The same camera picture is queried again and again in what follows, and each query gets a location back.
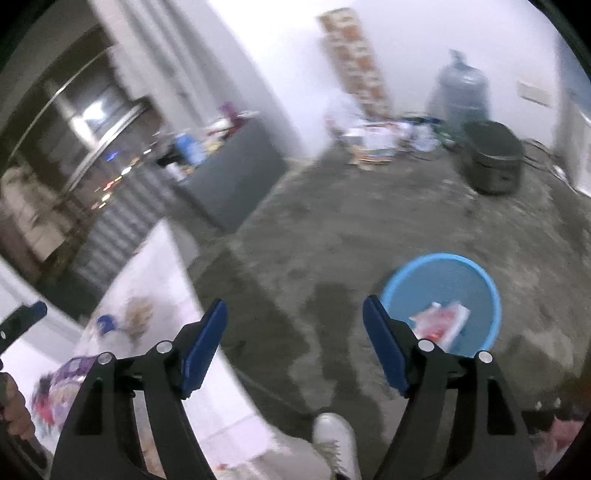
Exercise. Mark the purple snack bag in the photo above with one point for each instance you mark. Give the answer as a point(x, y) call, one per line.
point(69, 374)

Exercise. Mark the grey cabinet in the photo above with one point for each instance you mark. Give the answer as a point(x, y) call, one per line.
point(235, 180)

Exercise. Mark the hanging beige coat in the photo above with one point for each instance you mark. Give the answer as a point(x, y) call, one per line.
point(23, 207)

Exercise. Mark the red floral packet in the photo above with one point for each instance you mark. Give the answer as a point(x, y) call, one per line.
point(44, 406)

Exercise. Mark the blue detergent bottle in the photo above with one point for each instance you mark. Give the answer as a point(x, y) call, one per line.
point(191, 150)

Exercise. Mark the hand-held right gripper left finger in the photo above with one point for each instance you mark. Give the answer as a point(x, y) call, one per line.
point(203, 350)

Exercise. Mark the tall printed cardboard box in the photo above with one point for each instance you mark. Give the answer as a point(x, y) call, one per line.
point(358, 55)

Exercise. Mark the white water dispenser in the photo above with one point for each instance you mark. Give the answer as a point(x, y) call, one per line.
point(577, 152)

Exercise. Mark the maroon box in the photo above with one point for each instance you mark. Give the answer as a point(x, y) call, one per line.
point(230, 115)

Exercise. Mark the black rice cooker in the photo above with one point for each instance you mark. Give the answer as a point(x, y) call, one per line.
point(489, 157)

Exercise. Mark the metal balcony railing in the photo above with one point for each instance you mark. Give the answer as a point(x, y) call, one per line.
point(120, 217)

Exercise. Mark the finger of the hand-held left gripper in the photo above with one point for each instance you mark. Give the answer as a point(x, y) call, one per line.
point(23, 323)

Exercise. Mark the wall socket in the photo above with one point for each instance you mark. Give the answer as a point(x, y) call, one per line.
point(533, 94)

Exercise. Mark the clutter of small packets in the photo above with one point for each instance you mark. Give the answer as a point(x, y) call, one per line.
point(221, 134)

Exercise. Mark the grey curtain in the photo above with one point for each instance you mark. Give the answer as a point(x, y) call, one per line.
point(184, 55)

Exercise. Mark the floral table cover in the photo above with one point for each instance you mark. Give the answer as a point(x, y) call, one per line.
point(161, 286)

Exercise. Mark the pile of paper packets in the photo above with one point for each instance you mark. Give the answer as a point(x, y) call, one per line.
point(374, 138)

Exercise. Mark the pink plastic bag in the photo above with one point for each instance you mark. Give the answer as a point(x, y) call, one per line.
point(563, 434)

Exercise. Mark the empty blue water jug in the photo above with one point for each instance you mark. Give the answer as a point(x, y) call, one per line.
point(461, 92)

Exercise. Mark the blue plastic basket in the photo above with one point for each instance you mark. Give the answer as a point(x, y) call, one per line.
point(443, 277)

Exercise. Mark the red and white wrapper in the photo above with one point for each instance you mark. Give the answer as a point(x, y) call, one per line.
point(443, 323)

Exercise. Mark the person's left hand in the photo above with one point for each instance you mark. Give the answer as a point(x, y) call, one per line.
point(16, 410)

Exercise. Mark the person's white shoe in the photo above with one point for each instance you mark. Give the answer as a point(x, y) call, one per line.
point(337, 438)

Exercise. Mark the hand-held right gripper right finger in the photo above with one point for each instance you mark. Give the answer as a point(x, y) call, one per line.
point(388, 350)

